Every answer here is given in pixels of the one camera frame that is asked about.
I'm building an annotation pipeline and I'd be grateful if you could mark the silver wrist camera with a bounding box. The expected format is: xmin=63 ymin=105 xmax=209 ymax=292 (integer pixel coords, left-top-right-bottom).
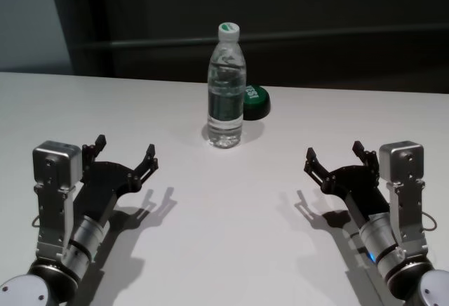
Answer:
xmin=378 ymin=140 xmax=429 ymax=251
xmin=32 ymin=140 xmax=83 ymax=261

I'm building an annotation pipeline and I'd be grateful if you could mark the grey horizontal rail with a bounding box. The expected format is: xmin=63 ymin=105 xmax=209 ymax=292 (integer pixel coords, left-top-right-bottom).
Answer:
xmin=69 ymin=36 xmax=449 ymax=51

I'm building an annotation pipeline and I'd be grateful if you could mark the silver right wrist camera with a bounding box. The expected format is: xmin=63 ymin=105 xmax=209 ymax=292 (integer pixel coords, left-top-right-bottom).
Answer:
xmin=378 ymin=140 xmax=429 ymax=251

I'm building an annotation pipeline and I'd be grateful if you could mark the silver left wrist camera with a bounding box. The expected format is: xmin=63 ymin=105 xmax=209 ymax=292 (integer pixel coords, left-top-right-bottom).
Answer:
xmin=32 ymin=140 xmax=83 ymax=261

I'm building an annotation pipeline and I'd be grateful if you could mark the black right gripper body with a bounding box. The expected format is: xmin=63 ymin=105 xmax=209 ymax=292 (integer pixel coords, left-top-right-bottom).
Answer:
xmin=323 ymin=164 xmax=391 ymax=221

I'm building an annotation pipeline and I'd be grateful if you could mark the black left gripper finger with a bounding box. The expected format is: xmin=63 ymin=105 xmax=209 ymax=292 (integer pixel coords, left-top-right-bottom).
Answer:
xmin=82 ymin=134 xmax=108 ymax=173
xmin=128 ymin=143 xmax=159 ymax=189

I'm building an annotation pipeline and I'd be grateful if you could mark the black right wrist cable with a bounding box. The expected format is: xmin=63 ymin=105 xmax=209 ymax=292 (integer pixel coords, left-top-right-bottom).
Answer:
xmin=422 ymin=211 xmax=438 ymax=232

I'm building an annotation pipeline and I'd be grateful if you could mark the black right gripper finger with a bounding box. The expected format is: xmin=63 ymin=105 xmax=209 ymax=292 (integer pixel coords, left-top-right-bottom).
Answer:
xmin=303 ymin=147 xmax=334 ymax=189
xmin=351 ymin=140 xmax=380 ymax=177

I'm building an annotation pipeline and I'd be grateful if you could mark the green black push button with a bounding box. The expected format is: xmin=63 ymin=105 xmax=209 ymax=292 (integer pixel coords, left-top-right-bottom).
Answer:
xmin=242 ymin=84 xmax=272 ymax=121

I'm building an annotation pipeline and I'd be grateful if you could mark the clear water bottle green label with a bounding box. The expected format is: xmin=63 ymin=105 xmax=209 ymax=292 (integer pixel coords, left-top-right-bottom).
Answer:
xmin=206 ymin=21 xmax=246 ymax=149

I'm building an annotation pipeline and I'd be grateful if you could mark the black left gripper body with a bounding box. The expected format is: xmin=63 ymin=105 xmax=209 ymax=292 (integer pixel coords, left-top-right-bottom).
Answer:
xmin=74 ymin=161 xmax=142 ymax=229

